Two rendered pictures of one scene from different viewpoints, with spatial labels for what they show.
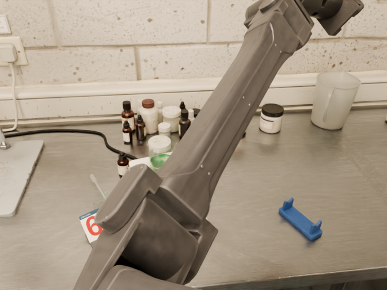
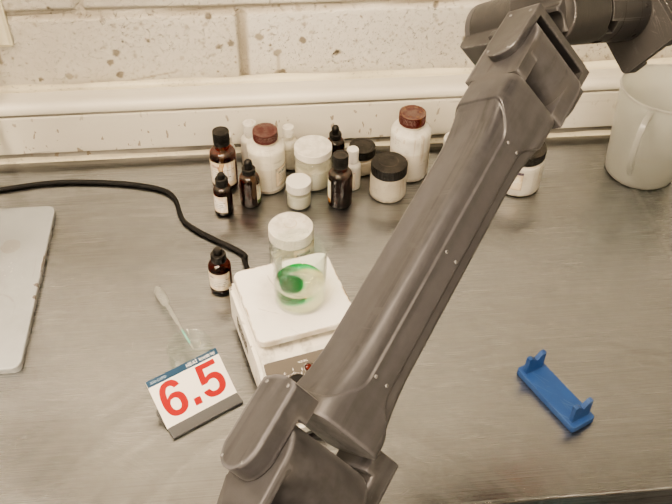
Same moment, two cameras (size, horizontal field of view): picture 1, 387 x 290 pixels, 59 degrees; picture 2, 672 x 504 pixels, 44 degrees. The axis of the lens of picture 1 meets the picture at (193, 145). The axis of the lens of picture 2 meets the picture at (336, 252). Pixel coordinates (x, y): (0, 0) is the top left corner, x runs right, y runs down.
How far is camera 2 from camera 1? 0.25 m
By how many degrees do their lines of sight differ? 9
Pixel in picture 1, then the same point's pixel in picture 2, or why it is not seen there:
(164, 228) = (321, 473)
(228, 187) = not seen: hidden behind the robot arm
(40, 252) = (79, 444)
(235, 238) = (432, 425)
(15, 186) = (14, 312)
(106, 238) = (238, 486)
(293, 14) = (546, 71)
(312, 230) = (574, 415)
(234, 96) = (431, 252)
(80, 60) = (123, 36)
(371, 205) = not seen: outside the picture
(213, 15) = not seen: outside the picture
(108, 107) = (181, 132)
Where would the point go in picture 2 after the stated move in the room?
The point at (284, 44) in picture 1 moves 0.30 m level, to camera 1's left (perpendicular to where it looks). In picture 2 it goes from (524, 137) to (142, 125)
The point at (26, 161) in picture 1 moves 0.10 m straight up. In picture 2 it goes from (28, 256) to (9, 199)
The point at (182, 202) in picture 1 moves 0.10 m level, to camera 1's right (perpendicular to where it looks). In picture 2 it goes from (346, 434) to (498, 439)
